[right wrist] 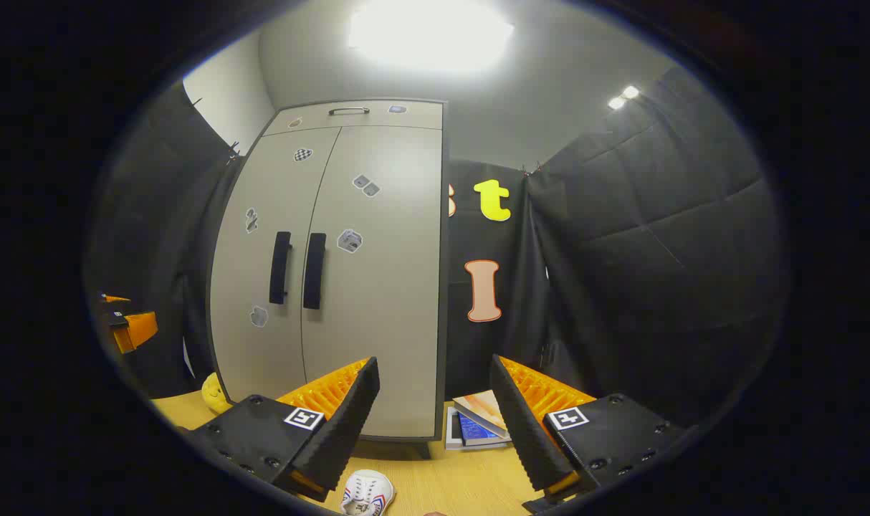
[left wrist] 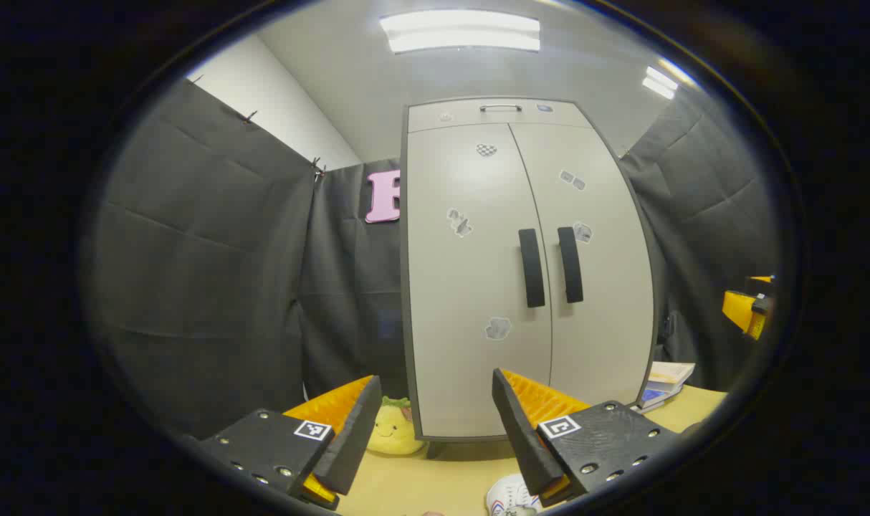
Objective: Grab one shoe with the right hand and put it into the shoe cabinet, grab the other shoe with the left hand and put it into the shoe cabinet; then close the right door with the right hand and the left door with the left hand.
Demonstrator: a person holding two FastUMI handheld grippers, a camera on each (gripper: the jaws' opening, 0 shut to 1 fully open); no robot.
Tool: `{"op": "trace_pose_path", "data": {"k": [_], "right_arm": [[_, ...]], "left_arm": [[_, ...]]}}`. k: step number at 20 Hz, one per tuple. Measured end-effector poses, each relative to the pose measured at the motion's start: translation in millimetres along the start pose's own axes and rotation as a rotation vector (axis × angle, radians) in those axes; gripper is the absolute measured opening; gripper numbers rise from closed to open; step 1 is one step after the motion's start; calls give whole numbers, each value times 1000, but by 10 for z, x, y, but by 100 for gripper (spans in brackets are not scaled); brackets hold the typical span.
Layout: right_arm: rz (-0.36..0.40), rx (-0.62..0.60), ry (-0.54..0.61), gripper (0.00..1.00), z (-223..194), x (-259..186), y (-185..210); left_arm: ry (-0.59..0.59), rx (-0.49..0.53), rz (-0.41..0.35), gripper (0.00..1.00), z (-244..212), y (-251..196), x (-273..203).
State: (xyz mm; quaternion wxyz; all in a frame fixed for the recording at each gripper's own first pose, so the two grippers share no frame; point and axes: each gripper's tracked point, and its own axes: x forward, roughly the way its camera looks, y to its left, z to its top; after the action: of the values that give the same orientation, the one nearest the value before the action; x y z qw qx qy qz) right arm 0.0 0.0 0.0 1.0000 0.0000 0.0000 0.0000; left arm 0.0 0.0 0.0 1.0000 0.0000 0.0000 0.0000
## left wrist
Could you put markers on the yellow plush toy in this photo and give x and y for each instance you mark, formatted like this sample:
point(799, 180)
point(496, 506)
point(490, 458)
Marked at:
point(393, 430)

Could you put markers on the grey shoe cabinet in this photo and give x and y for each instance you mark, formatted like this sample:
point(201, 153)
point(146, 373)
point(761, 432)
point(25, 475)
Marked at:
point(471, 111)

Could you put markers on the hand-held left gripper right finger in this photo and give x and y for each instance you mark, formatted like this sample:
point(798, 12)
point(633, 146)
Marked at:
point(528, 444)

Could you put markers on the beige book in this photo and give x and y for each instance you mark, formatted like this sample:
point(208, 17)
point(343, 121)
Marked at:
point(671, 374)

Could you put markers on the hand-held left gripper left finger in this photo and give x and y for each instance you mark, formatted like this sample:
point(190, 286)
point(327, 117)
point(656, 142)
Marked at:
point(352, 444)

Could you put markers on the ceiling light panel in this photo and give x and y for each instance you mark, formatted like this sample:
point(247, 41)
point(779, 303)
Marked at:
point(659, 81)
point(460, 31)

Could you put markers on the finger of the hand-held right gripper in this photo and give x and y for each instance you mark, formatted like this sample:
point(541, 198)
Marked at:
point(739, 309)
point(761, 285)

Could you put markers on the white canvas shoe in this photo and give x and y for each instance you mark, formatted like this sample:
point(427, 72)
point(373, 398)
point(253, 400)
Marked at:
point(510, 496)

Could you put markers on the blue book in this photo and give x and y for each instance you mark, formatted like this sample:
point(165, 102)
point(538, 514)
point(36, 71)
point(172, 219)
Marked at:
point(653, 398)

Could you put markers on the grey shoe cabinet door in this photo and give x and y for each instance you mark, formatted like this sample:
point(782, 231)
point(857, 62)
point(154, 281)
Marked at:
point(464, 287)
point(607, 301)

